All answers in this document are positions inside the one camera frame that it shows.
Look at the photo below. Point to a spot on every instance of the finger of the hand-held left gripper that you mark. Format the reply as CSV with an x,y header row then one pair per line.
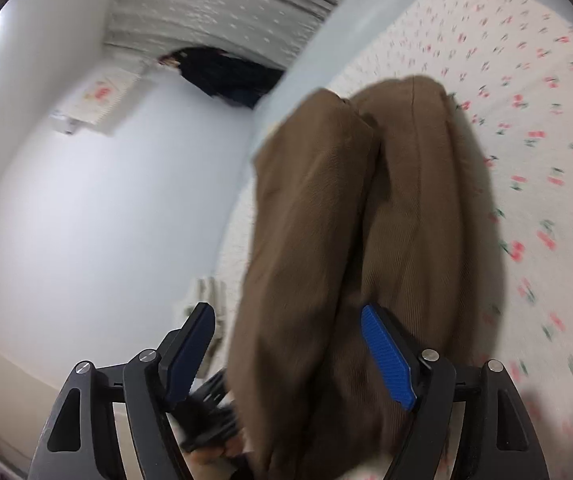
x,y
211,430
209,390

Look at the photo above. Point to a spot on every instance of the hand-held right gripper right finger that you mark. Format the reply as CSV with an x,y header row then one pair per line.
x,y
386,355

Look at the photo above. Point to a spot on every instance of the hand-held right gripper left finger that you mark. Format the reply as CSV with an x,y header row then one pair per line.
x,y
189,355

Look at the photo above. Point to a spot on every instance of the brown coat with beige fur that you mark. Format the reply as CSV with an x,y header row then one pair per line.
x,y
366,235

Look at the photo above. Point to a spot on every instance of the hanging black clothes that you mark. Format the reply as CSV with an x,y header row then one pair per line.
x,y
226,75

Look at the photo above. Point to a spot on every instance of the person's left hand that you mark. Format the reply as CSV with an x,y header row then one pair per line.
x,y
216,455

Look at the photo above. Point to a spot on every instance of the white cherry print blanket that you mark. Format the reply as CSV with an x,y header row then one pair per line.
x,y
516,110

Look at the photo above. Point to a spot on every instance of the grey bed sheet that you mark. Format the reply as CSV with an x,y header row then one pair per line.
x,y
316,60

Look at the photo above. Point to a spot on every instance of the grey dotted curtain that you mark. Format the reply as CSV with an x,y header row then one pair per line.
x,y
216,10

